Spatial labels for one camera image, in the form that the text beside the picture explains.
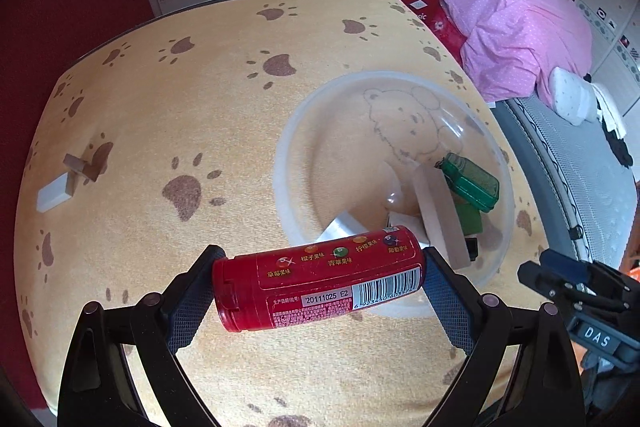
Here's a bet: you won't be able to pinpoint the white dotted pillow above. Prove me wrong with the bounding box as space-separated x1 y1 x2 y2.
547 67 598 126

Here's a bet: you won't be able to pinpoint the black and white clothes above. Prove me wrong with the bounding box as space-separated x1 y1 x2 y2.
582 74 636 168

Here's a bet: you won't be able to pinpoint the red candy tube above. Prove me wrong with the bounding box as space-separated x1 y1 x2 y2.
211 226 427 334

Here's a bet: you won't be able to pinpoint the white wardrobe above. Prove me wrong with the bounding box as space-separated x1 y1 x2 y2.
572 0 640 82

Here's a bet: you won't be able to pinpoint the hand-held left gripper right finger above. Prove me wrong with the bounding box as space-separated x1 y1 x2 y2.
422 247 586 427

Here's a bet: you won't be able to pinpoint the clear plastic bowl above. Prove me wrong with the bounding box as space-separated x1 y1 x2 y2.
272 69 516 319

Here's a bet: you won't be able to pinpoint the pink blanket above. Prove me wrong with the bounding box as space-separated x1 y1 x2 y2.
422 0 594 102

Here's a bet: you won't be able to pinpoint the light wooden block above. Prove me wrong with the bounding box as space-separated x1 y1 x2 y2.
63 154 86 198

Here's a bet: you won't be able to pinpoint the pale painted wooden block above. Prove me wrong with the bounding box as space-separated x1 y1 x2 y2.
320 209 371 243

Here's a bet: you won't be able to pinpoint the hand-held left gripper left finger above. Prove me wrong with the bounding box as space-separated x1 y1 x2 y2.
52 245 227 427

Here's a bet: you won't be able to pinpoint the grey mattress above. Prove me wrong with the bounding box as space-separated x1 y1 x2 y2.
492 94 640 268

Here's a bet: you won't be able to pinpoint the long white block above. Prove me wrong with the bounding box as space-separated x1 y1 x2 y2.
411 164 473 270

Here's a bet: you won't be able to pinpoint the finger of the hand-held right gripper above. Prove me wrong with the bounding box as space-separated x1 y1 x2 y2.
517 261 588 304
541 249 593 282

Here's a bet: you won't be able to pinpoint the red curtain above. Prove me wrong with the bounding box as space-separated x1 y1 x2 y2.
0 0 156 408

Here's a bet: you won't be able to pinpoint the green patterned case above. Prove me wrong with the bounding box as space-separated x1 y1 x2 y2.
439 152 501 214

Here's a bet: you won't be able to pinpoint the person's grey-sleeved right forearm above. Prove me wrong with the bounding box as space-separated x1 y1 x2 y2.
580 349 640 415

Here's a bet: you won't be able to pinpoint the small white box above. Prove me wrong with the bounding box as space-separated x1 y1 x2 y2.
36 172 76 212

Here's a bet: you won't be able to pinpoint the yellow paw-print tablecloth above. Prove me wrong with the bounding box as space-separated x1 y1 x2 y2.
14 0 551 427

